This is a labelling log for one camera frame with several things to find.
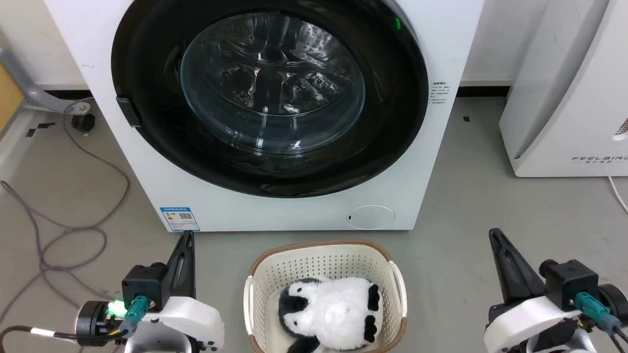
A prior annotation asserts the teal cable connector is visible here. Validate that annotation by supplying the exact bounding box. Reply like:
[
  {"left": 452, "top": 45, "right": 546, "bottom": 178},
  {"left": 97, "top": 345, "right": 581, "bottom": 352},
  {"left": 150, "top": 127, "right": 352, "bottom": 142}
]
[
  {"left": 119, "top": 295, "right": 149, "bottom": 335},
  {"left": 575, "top": 291, "right": 622, "bottom": 335}
]

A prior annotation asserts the white power cable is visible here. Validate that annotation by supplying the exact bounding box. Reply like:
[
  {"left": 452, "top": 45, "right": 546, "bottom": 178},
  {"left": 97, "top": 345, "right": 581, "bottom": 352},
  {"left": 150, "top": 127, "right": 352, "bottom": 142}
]
[{"left": 608, "top": 175, "right": 628, "bottom": 215}]

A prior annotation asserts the cream plastic laundry basket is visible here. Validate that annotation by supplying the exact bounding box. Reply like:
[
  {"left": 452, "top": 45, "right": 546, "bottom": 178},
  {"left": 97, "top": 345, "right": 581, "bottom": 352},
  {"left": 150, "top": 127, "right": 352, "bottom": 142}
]
[{"left": 244, "top": 240, "right": 408, "bottom": 353}]

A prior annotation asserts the grey metal frame leg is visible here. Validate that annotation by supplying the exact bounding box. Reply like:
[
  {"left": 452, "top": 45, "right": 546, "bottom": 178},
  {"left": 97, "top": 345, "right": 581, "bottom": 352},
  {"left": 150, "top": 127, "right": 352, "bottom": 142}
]
[{"left": 0, "top": 46, "right": 92, "bottom": 116}]

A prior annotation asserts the black round washer door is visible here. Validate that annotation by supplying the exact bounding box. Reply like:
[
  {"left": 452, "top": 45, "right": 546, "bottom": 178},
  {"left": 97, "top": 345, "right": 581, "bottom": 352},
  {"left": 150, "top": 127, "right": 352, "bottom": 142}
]
[{"left": 111, "top": 0, "right": 430, "bottom": 199}]

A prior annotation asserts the white standing appliance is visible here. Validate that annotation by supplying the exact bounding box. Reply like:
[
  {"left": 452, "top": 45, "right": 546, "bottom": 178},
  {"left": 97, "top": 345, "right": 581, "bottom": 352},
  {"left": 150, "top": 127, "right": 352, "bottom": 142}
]
[{"left": 499, "top": 0, "right": 628, "bottom": 178}]

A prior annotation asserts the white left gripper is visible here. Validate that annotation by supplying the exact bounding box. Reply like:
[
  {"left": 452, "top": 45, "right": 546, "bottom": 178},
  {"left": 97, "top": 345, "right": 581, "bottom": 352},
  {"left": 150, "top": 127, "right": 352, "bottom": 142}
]
[{"left": 125, "top": 230, "right": 225, "bottom": 353}]

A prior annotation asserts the grey floor cable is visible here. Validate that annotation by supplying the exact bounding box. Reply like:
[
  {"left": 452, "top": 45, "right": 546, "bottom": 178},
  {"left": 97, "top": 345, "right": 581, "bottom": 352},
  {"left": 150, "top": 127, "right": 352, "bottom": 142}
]
[
  {"left": 41, "top": 100, "right": 131, "bottom": 301},
  {"left": 0, "top": 180, "right": 108, "bottom": 324}
]

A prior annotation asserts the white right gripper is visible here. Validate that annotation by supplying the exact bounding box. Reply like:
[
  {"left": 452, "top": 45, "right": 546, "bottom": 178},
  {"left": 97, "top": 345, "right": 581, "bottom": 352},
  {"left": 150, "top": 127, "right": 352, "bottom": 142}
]
[{"left": 484, "top": 228, "right": 582, "bottom": 353}]

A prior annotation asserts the white front-load washing machine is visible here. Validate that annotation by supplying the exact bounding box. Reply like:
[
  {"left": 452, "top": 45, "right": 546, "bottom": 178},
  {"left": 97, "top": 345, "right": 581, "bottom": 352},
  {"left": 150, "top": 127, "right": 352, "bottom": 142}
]
[{"left": 44, "top": 0, "right": 485, "bottom": 232}]

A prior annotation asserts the black caster wheel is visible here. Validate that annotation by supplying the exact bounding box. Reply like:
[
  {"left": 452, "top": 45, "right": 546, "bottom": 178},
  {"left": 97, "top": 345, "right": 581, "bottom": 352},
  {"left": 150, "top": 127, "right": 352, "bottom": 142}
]
[{"left": 71, "top": 113, "right": 96, "bottom": 132}]

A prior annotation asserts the black white plush penguin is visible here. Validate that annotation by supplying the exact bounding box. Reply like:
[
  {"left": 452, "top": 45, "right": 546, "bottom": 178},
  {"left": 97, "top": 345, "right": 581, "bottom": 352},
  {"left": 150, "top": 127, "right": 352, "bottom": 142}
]
[{"left": 278, "top": 276, "right": 384, "bottom": 353}]

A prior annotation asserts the wooden board panel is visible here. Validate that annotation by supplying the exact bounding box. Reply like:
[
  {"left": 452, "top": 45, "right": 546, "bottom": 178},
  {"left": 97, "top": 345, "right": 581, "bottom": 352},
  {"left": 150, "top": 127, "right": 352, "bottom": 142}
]
[{"left": 0, "top": 41, "right": 26, "bottom": 134}]

